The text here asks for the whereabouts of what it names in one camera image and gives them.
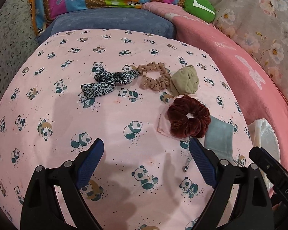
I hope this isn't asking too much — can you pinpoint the grey sock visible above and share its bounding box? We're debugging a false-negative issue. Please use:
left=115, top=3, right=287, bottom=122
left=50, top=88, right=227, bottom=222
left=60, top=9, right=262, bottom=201
left=204, top=116, right=233, bottom=161

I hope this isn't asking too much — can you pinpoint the dark red velvet scrunchie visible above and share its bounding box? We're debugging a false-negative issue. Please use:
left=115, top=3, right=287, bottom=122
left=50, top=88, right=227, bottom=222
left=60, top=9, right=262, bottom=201
left=167, top=95, right=211, bottom=138

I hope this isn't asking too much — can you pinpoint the thin pink mask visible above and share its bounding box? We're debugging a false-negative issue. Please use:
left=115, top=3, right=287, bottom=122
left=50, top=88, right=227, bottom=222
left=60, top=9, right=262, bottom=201
left=158, top=97, right=177, bottom=138

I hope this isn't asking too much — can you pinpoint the beige stocking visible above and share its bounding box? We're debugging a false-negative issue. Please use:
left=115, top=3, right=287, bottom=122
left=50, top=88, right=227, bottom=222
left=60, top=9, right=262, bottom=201
left=170, top=65, right=199, bottom=97

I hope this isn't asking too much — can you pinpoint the leopard print hair tie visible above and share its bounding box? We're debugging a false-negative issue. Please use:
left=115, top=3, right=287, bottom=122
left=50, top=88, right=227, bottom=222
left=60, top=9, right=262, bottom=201
left=80, top=67, right=139, bottom=99

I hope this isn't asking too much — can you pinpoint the beige scrunchie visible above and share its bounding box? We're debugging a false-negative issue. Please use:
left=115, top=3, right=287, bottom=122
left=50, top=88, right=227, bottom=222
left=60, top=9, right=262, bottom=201
left=138, top=61, right=171, bottom=91

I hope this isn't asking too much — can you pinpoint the white lined trash bin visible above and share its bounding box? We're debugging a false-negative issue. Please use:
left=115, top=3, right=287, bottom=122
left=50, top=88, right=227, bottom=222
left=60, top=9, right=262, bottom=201
left=247, top=118, right=281, bottom=190

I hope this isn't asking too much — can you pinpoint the small metal nail clipper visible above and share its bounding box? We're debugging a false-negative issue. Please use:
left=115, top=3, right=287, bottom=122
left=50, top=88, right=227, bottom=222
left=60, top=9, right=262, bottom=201
left=183, top=155, right=192, bottom=172

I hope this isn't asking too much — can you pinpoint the pink blanket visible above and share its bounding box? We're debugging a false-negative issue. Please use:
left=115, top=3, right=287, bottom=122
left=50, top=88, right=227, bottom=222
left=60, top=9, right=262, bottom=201
left=142, top=2, right=288, bottom=170

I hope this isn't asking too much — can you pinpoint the pink panda print sheet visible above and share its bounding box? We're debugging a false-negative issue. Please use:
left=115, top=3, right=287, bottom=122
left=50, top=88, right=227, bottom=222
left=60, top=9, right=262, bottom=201
left=0, top=30, right=252, bottom=229

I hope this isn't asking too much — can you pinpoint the floral grey quilt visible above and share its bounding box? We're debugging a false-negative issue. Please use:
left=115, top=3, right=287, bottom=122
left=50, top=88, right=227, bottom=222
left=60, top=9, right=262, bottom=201
left=209, top=0, right=288, bottom=102

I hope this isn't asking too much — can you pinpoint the green swoosh cushion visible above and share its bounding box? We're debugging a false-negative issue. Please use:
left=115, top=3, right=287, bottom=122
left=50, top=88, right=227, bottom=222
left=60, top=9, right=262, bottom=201
left=184, top=0, right=216, bottom=23

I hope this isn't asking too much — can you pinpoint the blue grey cushion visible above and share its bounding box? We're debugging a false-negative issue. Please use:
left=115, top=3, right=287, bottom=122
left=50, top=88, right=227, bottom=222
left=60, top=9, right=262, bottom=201
left=37, top=7, right=176, bottom=44

